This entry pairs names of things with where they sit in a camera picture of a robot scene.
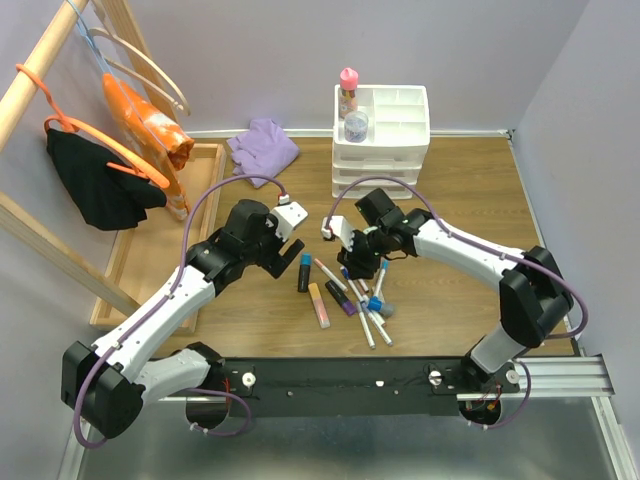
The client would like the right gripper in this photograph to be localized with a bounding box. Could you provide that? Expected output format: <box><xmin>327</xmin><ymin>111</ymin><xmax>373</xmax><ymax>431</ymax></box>
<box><xmin>336</xmin><ymin>227</ymin><xmax>390</xmax><ymax>282</ymax></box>

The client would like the black purple cap highlighter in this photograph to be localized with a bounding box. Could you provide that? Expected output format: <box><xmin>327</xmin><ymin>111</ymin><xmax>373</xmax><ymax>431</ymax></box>
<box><xmin>325</xmin><ymin>280</ymin><xmax>357</xmax><ymax>316</ymax></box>

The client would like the black blue cap highlighter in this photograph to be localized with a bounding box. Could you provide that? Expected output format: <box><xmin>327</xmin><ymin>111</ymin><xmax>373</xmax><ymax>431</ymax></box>
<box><xmin>297</xmin><ymin>253</ymin><xmax>312</xmax><ymax>293</ymax></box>

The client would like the orange pink highlighter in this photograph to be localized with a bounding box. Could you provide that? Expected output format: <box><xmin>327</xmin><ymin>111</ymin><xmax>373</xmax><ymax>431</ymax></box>
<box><xmin>308</xmin><ymin>283</ymin><xmax>330</xmax><ymax>329</ymax></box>

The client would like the clear round jar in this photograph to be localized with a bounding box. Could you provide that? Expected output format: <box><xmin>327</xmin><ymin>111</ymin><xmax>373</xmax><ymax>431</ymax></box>
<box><xmin>344</xmin><ymin>110</ymin><xmax>369</xmax><ymax>143</ymax></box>

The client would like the white plastic drawer organizer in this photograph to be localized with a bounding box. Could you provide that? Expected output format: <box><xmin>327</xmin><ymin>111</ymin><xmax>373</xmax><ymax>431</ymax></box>
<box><xmin>331</xmin><ymin>85</ymin><xmax>431</xmax><ymax>199</ymax></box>

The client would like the pink cap crayon bottle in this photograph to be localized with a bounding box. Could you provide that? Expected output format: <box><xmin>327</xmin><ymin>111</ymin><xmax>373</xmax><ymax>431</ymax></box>
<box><xmin>338</xmin><ymin>67</ymin><xmax>359</xmax><ymax>119</ymax></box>

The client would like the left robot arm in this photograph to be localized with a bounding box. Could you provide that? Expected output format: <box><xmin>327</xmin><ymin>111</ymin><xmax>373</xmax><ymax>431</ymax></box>
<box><xmin>61</xmin><ymin>199</ymin><xmax>308</xmax><ymax>439</ymax></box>

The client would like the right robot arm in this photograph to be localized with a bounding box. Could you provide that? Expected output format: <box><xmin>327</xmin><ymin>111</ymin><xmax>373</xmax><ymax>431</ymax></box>
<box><xmin>321</xmin><ymin>188</ymin><xmax>576</xmax><ymax>392</ymax></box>

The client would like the black cap whiteboard marker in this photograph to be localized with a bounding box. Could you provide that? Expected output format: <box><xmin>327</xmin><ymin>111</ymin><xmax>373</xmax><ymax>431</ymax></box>
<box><xmin>356</xmin><ymin>279</ymin><xmax>370</xmax><ymax>293</ymax></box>

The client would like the light blue acrylic marker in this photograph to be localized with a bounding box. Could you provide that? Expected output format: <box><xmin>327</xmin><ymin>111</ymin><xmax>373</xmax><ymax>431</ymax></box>
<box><xmin>373</xmin><ymin>258</ymin><xmax>389</xmax><ymax>299</ymax></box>

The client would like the pink cap white marker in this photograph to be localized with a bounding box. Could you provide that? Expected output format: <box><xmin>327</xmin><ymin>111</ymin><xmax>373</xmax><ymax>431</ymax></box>
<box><xmin>313</xmin><ymin>258</ymin><xmax>349</xmax><ymax>292</ymax></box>

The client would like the brown cap white marker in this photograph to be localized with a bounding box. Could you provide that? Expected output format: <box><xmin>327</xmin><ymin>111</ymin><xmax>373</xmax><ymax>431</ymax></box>
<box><xmin>360</xmin><ymin>295</ymin><xmax>393</xmax><ymax>346</ymax></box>

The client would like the grey blue cap glue bottle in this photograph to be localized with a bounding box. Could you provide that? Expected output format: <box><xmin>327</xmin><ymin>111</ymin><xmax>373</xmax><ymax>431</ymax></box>
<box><xmin>367</xmin><ymin>296</ymin><xmax>395</xmax><ymax>318</ymax></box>

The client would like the purple cloth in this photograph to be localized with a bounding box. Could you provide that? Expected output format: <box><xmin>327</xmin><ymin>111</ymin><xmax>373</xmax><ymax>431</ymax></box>
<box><xmin>227</xmin><ymin>118</ymin><xmax>300</xmax><ymax>189</ymax></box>

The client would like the orange white garment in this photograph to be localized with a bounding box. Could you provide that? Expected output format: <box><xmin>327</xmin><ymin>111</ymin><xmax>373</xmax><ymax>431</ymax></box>
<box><xmin>102</xmin><ymin>73</ymin><xmax>195</xmax><ymax>220</ymax></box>

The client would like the black garment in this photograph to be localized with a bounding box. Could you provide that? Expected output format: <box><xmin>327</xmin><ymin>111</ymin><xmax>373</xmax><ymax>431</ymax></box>
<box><xmin>46</xmin><ymin>129</ymin><xmax>167</xmax><ymax>231</ymax></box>

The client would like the orange hanger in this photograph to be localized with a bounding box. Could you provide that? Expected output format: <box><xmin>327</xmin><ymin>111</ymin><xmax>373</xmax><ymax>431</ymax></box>
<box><xmin>15</xmin><ymin>64</ymin><xmax>170</xmax><ymax>188</ymax></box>

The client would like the wooden clothes rack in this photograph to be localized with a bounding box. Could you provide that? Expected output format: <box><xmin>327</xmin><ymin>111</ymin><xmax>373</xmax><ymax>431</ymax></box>
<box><xmin>0</xmin><ymin>0</ymin><xmax>181</xmax><ymax>321</ymax></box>

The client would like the wooden hanger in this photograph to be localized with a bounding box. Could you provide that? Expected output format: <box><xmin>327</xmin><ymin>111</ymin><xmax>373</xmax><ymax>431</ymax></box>
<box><xmin>89</xmin><ymin>27</ymin><xmax>191</xmax><ymax>116</ymax></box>

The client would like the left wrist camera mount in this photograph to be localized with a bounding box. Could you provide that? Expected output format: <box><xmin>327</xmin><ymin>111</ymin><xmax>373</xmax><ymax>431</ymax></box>
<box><xmin>270</xmin><ymin>194</ymin><xmax>308</xmax><ymax>242</ymax></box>

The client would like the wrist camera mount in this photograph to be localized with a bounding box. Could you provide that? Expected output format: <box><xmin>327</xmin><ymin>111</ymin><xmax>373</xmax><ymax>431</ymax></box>
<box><xmin>270</xmin><ymin>194</ymin><xmax>308</xmax><ymax>242</ymax></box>
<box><xmin>321</xmin><ymin>215</ymin><xmax>355</xmax><ymax>251</ymax></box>

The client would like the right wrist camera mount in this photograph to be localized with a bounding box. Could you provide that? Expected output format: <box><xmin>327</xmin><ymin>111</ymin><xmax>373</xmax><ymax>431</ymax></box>
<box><xmin>321</xmin><ymin>215</ymin><xmax>355</xmax><ymax>251</ymax></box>

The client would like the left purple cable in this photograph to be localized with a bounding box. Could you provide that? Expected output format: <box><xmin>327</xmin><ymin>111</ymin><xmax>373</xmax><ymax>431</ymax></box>
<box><xmin>73</xmin><ymin>173</ymin><xmax>291</xmax><ymax>449</ymax></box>

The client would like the purple cable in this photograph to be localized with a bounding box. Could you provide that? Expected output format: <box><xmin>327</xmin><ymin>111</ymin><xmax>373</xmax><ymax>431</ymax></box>
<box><xmin>73</xmin><ymin>173</ymin><xmax>291</xmax><ymax>449</ymax></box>
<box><xmin>327</xmin><ymin>176</ymin><xmax>590</xmax><ymax>432</ymax></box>

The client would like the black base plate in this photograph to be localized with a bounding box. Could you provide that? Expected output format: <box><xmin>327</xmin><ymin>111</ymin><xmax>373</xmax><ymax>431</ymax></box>
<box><xmin>200</xmin><ymin>356</ymin><xmax>520</xmax><ymax>418</ymax></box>

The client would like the aluminium rail frame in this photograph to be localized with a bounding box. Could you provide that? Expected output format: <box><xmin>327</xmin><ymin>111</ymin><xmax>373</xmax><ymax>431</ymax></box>
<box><xmin>61</xmin><ymin>344</ymin><xmax>635</xmax><ymax>479</ymax></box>

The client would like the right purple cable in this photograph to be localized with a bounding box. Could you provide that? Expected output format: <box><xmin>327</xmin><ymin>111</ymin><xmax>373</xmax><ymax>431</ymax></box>
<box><xmin>327</xmin><ymin>176</ymin><xmax>590</xmax><ymax>432</ymax></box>

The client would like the blue wire hanger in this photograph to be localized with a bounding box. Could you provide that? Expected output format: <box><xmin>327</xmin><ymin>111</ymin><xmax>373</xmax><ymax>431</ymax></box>
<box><xmin>67</xmin><ymin>0</ymin><xmax>166</xmax><ymax>148</ymax></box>

